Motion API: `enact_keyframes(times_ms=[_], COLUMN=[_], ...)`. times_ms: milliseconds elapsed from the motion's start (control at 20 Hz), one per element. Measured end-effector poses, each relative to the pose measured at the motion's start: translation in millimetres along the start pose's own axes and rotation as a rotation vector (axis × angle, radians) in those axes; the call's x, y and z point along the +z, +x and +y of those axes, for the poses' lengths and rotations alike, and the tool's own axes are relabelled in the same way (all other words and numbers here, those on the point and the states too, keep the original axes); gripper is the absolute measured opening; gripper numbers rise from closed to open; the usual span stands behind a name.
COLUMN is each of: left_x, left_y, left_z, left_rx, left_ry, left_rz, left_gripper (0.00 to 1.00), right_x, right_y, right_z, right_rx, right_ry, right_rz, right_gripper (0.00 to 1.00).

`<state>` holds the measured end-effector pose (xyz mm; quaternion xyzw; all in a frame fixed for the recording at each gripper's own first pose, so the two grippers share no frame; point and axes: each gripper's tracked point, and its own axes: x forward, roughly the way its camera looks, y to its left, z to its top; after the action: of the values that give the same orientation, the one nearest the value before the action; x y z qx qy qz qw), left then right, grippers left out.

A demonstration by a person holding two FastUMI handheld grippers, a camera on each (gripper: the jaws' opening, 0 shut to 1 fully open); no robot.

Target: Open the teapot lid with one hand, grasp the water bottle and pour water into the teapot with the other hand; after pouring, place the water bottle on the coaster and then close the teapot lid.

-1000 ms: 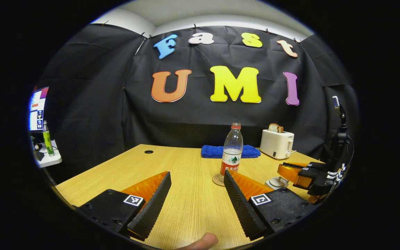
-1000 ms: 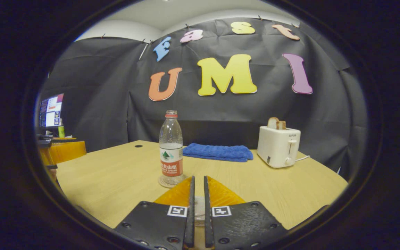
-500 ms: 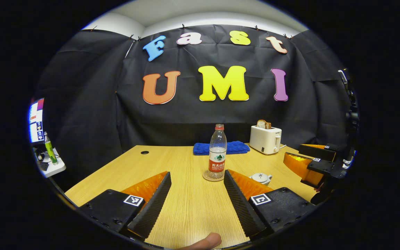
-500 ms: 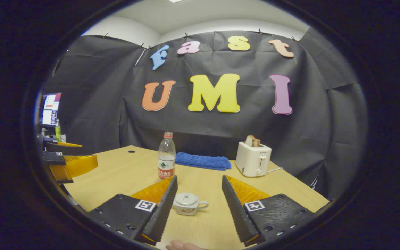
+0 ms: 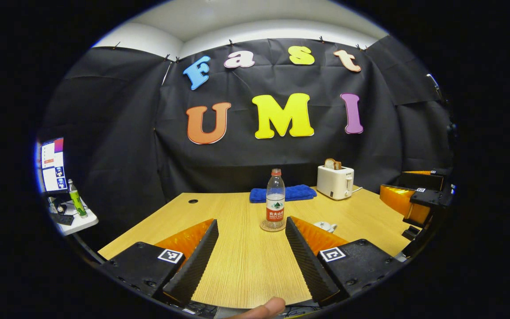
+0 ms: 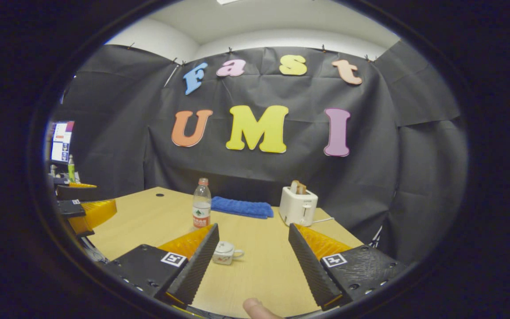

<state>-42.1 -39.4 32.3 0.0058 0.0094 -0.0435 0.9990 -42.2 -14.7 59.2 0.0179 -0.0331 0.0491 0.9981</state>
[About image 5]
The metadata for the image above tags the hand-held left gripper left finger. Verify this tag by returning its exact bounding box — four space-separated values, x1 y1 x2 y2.
100 219 219 306

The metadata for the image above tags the clear plastic water bottle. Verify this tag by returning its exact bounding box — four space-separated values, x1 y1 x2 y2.
266 168 286 230

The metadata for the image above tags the green bottle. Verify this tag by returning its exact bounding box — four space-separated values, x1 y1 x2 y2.
68 179 88 218

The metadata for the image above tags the computer monitor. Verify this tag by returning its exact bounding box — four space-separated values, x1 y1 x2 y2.
40 137 67 193

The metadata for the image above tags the white side desk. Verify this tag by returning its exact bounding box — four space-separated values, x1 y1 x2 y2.
49 197 99 236

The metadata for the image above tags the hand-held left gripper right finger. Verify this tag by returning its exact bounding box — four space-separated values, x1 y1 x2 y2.
285 216 404 304

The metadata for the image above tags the blue folded towel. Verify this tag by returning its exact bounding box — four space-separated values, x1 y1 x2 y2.
250 185 317 204

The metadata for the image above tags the white toaster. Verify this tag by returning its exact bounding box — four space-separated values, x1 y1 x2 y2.
317 165 355 200

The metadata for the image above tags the round brown coaster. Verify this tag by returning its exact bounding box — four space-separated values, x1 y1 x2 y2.
260 219 287 232

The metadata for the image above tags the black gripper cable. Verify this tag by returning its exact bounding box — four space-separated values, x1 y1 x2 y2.
427 73 442 105

